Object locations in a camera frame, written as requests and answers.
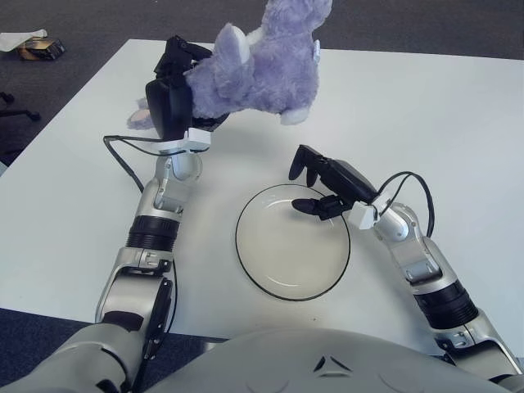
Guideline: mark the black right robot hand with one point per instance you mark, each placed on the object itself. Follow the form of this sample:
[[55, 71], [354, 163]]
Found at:
[[348, 180]]

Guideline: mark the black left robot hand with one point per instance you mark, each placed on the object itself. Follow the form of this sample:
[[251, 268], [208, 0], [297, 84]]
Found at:
[[168, 106]]

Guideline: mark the purple plush bear doll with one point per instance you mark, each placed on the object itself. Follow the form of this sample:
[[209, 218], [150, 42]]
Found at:
[[266, 69]]

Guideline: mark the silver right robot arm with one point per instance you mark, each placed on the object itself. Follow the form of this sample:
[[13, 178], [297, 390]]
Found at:
[[425, 254]]

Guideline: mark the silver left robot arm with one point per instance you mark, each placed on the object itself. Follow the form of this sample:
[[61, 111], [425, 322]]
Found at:
[[163, 192]]

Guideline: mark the white plate with black rim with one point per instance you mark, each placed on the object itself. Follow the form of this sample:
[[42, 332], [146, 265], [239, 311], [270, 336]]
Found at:
[[286, 254]]

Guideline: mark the white right wrist connector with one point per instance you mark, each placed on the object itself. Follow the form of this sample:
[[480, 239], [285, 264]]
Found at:
[[362, 215]]

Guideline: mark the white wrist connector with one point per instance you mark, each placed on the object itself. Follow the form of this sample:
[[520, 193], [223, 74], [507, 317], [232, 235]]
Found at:
[[362, 215], [198, 138]]

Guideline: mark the white left wrist connector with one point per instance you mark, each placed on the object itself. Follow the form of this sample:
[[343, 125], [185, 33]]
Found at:
[[198, 138]]

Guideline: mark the black and yellow box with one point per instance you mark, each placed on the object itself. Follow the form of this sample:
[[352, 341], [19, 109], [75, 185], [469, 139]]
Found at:
[[43, 49]]

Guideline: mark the black office chair base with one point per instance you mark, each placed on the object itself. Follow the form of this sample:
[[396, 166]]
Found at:
[[20, 112]]

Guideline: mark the white crumpled cloth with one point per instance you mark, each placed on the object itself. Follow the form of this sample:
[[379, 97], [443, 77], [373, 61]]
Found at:
[[16, 40]]

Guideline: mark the grey robot torso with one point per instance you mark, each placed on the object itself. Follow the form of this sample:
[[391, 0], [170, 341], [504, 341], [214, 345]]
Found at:
[[327, 368]]

